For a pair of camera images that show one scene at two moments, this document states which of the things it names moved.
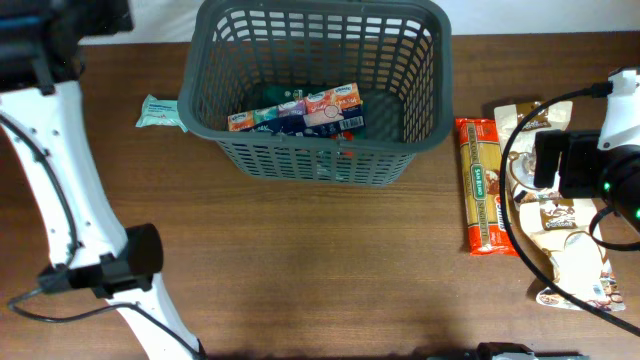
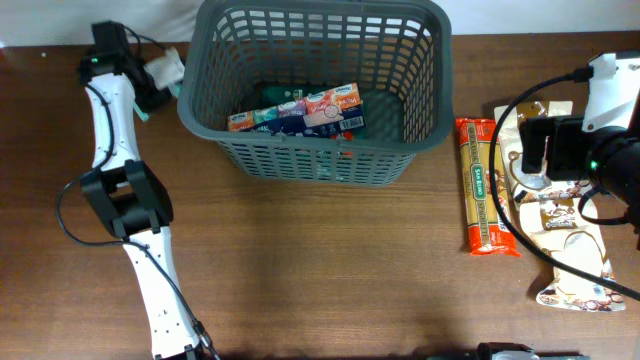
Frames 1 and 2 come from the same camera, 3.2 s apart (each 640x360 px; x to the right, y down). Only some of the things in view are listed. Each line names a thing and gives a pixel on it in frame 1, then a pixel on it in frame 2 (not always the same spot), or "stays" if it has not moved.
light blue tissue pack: x=158 y=112 → x=167 y=79
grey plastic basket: x=398 y=53 stays
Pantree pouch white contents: x=561 y=231 stays
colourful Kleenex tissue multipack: x=337 y=108 stays
